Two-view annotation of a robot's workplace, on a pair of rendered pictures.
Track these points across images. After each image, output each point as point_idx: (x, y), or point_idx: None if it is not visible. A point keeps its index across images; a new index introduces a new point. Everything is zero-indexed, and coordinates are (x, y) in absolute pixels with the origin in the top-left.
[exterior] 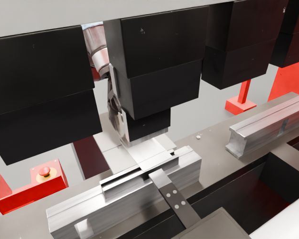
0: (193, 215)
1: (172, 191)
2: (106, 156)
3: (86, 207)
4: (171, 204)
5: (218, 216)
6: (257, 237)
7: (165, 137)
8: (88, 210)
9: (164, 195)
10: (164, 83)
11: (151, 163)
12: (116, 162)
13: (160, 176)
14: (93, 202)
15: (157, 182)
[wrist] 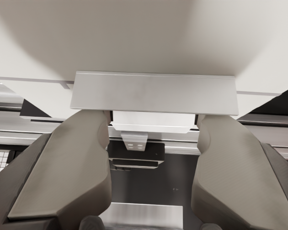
0: (140, 149)
1: (137, 145)
2: (19, 91)
3: (2, 97)
4: (127, 146)
5: (150, 167)
6: (174, 148)
7: (239, 112)
8: (10, 101)
9: (126, 143)
10: None
11: (138, 129)
12: (57, 109)
13: (137, 138)
14: (16, 98)
15: (127, 139)
